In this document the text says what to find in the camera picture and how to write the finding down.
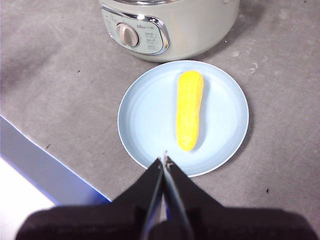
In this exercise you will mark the pale green electric steamer pot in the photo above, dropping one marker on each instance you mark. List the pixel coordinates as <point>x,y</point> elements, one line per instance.
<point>195,27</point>

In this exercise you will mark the yellow corn cob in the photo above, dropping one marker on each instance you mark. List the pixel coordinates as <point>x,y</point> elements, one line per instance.
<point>190,112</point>

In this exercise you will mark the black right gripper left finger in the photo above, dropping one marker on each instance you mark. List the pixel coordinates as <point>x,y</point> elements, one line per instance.
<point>100,222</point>

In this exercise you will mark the blue round plate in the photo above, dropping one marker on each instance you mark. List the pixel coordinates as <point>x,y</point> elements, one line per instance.
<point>150,120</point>

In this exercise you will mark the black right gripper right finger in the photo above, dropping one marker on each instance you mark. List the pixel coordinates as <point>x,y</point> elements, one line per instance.
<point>225,225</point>

